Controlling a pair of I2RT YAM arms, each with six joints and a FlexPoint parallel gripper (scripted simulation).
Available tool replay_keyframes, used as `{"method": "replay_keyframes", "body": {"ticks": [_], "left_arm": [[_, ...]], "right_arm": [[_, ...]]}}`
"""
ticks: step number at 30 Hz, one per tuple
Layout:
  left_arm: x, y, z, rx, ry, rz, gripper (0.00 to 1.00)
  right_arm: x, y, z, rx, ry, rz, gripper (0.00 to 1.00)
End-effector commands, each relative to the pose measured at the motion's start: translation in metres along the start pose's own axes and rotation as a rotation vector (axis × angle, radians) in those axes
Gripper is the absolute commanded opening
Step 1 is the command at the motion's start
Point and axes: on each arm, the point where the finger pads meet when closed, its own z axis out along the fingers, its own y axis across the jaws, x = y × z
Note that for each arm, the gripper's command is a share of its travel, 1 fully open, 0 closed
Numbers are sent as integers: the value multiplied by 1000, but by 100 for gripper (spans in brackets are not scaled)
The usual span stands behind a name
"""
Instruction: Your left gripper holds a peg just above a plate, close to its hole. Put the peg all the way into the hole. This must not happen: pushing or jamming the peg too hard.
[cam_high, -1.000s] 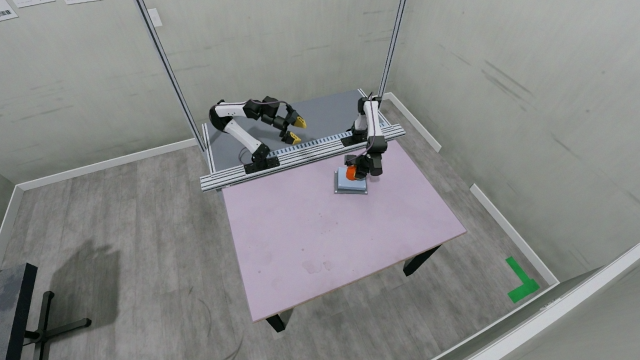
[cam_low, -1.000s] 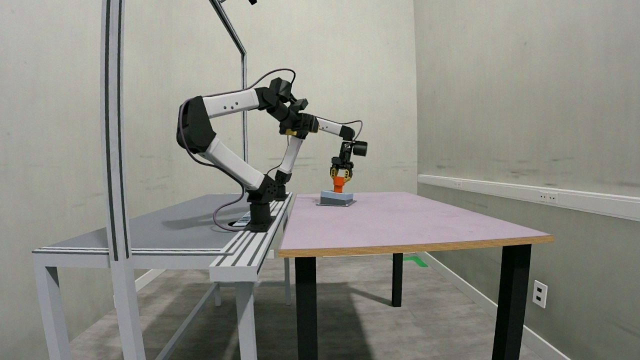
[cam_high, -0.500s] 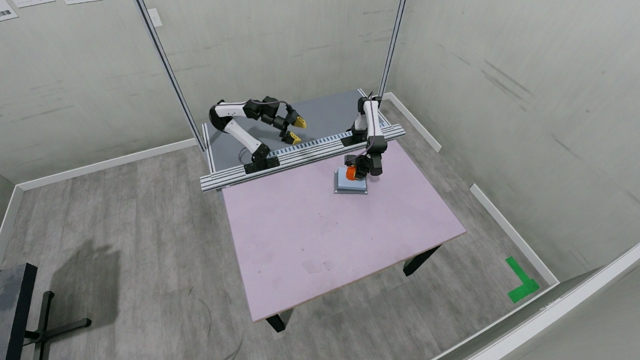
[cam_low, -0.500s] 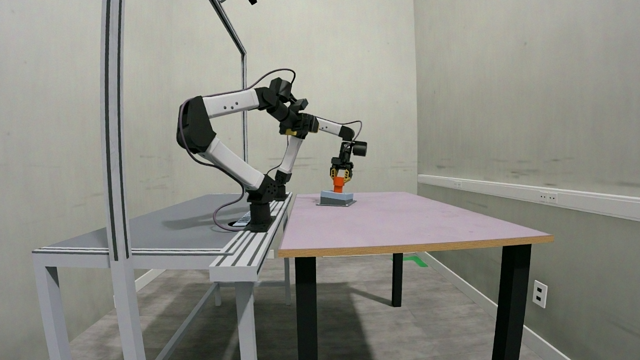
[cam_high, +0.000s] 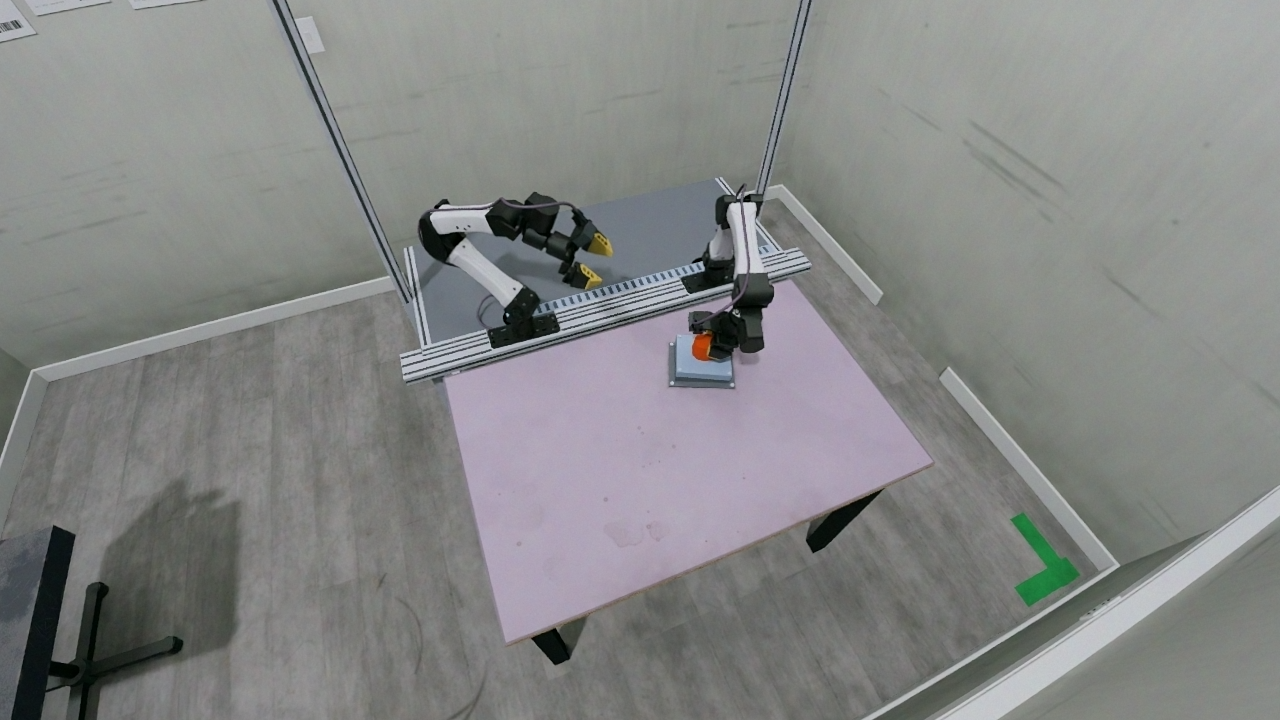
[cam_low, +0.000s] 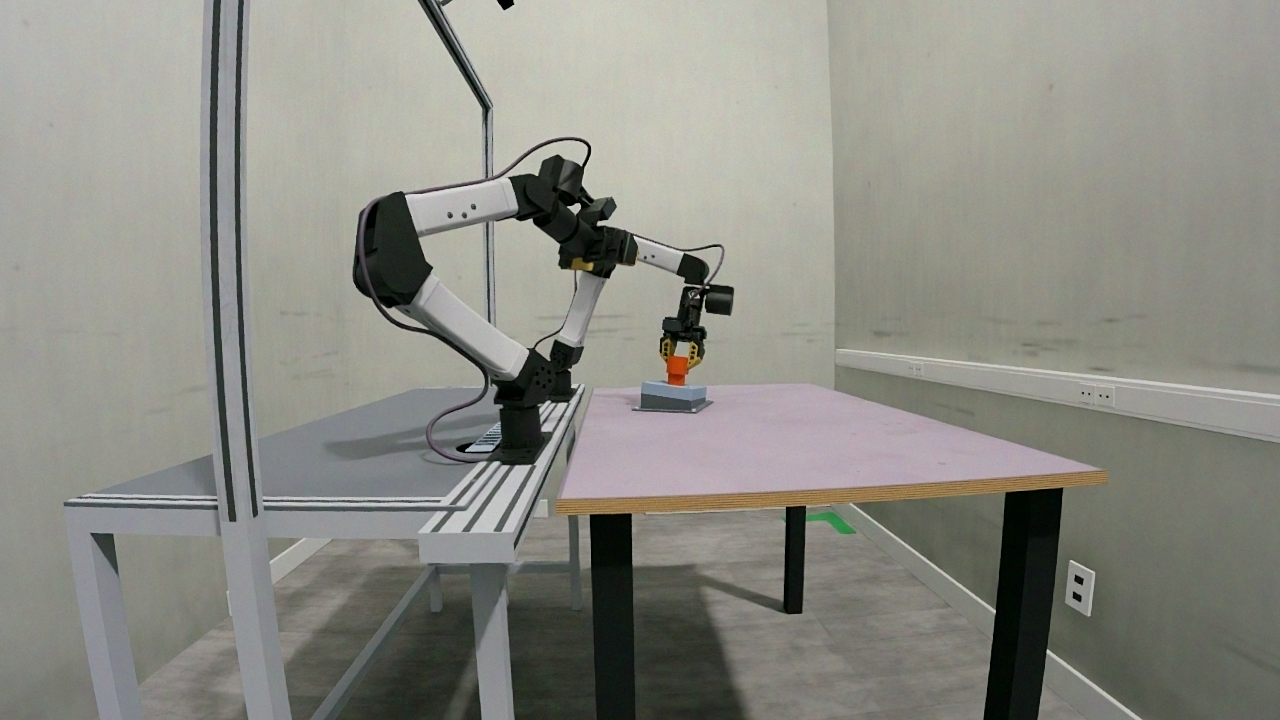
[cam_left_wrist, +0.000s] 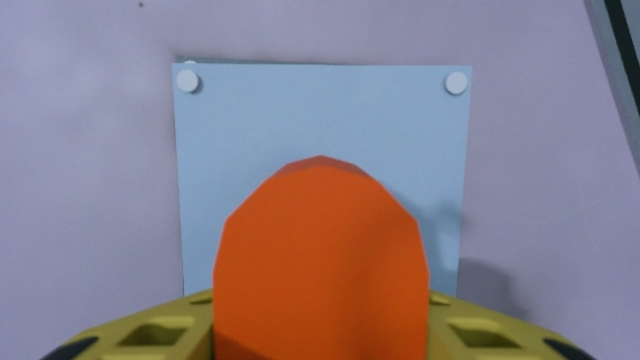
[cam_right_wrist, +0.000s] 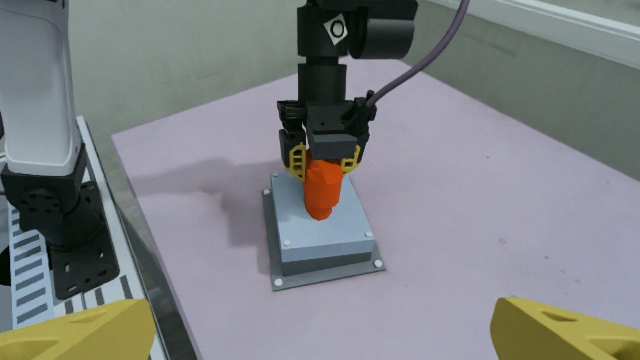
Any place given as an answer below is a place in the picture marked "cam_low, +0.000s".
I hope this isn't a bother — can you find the white slotted rail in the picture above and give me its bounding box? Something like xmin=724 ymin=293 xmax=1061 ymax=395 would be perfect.
xmin=419 ymin=384 xmax=585 ymax=562

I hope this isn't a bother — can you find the light blue square plate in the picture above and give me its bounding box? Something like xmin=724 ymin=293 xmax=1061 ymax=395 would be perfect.
xmin=641 ymin=380 xmax=707 ymax=401

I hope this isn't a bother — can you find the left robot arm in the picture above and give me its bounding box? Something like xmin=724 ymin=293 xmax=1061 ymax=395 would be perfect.
xmin=545 ymin=236 xmax=735 ymax=404

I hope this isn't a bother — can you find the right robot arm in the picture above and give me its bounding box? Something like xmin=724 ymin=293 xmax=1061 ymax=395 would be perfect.
xmin=365 ymin=154 xmax=617 ymax=466

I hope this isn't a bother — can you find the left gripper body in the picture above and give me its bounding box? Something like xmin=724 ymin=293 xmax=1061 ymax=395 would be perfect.
xmin=659 ymin=307 xmax=707 ymax=359

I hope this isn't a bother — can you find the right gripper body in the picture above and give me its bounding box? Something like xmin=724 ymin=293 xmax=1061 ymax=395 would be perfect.
xmin=556 ymin=217 xmax=637 ymax=270

